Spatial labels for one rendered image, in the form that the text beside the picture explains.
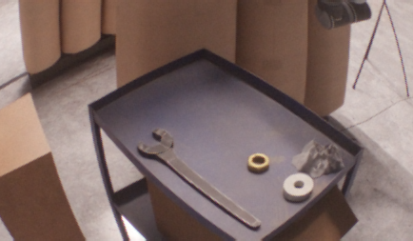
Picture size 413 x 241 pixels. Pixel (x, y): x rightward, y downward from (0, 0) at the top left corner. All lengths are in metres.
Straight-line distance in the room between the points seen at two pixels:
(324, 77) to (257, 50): 0.54
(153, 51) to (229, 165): 0.62
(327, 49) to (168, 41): 0.93
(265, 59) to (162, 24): 0.54
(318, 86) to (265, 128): 1.15
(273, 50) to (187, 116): 0.75
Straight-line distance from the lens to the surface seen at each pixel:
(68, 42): 3.16
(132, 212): 1.40
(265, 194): 0.96
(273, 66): 1.86
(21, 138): 1.14
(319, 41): 2.12
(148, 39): 1.51
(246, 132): 1.11
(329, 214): 1.03
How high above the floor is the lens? 1.56
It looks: 37 degrees down
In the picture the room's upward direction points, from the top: 2 degrees clockwise
